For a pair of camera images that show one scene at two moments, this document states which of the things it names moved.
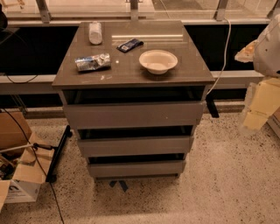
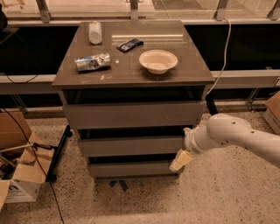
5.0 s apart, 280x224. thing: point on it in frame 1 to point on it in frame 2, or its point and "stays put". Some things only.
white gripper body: x=269 y=53 to x=192 y=142
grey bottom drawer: x=136 y=168 stays put
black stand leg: x=51 y=177 stays put
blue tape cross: x=113 y=183 stays put
